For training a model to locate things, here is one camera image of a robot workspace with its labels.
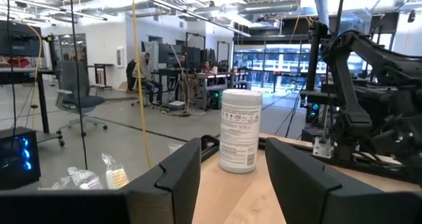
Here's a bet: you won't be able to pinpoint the yellow hanging cable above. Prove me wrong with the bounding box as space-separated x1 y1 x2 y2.
131 0 152 169

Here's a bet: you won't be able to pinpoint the long office desk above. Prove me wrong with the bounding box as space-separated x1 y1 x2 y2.
154 69 249 110

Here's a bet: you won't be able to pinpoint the thin black hanging cable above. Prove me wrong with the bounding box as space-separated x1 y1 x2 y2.
5 0 17 159

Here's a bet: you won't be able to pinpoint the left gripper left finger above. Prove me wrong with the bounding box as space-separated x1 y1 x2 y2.
122 137 203 224

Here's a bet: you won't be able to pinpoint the black monitor on stand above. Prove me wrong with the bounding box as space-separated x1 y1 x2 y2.
0 19 44 57

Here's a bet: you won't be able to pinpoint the black hanging cable with loop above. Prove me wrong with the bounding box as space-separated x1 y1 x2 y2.
68 0 89 171

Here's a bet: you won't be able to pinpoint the grey office chair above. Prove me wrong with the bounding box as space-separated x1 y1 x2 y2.
54 61 109 138

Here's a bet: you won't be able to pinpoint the computer tower blue lights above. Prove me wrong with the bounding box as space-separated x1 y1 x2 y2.
0 126 42 190

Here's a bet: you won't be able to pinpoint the white wipes canister green label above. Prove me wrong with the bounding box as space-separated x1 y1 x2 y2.
218 88 264 175

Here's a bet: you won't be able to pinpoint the green white toothbrush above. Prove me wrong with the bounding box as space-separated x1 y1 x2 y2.
39 166 104 190

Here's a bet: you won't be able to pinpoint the white metal bracket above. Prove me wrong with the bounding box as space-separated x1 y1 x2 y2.
312 136 334 159

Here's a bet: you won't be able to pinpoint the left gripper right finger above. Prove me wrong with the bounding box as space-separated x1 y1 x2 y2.
264 137 380 224

